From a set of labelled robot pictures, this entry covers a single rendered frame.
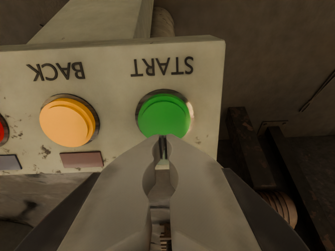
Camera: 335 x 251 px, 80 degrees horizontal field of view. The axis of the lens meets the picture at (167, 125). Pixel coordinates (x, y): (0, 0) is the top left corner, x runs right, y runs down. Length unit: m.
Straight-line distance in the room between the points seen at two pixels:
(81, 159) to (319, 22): 0.86
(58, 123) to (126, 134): 0.05
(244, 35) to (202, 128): 0.68
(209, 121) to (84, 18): 0.18
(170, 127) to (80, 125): 0.07
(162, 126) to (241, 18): 0.68
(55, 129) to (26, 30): 0.75
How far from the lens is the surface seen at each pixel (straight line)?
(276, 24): 0.85
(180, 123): 0.15
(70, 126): 0.17
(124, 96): 0.16
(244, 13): 0.80
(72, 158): 0.20
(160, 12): 0.70
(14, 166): 0.23
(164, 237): 2.46
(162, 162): 0.18
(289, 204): 0.78
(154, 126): 0.15
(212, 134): 0.17
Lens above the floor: 0.71
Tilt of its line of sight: 43 degrees down
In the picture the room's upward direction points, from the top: 179 degrees clockwise
